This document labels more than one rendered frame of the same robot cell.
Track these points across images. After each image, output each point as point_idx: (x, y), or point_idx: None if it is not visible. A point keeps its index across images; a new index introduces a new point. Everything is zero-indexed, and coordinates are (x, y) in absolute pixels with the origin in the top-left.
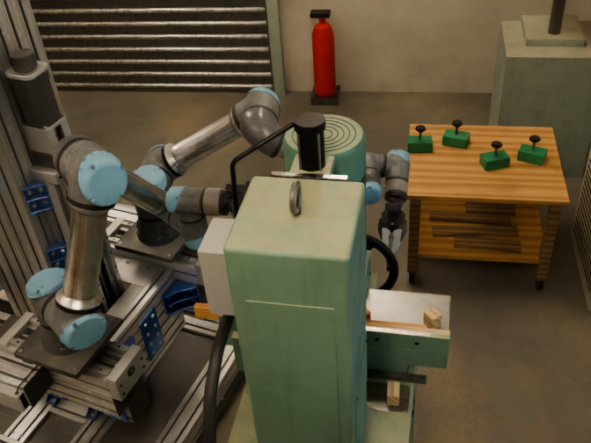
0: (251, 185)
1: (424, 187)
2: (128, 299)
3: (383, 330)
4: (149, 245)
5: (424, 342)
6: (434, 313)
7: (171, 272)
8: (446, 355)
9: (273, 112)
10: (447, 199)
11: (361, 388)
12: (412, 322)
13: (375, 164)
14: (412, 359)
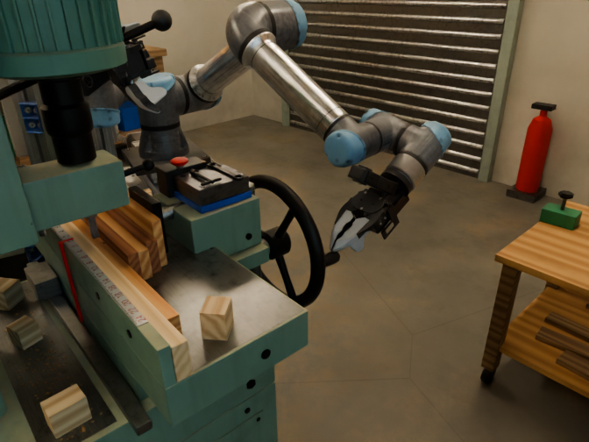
0: None
1: (528, 256)
2: None
3: (103, 280)
4: (139, 157)
5: (135, 337)
6: (218, 306)
7: None
8: (163, 392)
9: (272, 14)
10: (551, 279)
11: None
12: (197, 311)
13: (382, 124)
14: (135, 369)
